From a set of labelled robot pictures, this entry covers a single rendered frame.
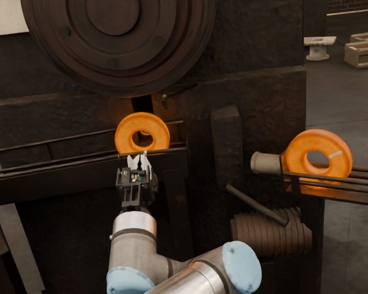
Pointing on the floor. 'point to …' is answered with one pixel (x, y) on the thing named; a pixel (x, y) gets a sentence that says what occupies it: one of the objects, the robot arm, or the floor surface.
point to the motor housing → (271, 240)
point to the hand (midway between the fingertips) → (140, 161)
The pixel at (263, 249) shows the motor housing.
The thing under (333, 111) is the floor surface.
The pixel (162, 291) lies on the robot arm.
